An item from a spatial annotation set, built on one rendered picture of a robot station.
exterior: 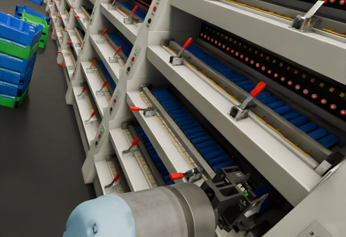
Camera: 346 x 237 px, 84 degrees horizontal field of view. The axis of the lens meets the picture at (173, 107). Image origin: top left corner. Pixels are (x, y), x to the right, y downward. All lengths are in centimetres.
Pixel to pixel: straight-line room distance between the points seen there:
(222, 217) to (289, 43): 32
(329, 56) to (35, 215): 101
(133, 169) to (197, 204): 48
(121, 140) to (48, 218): 41
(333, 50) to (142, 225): 35
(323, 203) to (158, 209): 24
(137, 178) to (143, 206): 48
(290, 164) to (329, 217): 8
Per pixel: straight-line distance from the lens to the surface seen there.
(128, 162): 75
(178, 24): 76
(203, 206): 29
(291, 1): 65
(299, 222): 39
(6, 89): 142
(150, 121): 64
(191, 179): 50
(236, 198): 34
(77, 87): 152
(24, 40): 128
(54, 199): 104
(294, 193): 39
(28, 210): 101
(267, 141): 41
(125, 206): 23
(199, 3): 60
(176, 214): 26
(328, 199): 37
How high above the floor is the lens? 84
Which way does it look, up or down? 21 degrees down
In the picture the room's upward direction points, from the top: 30 degrees clockwise
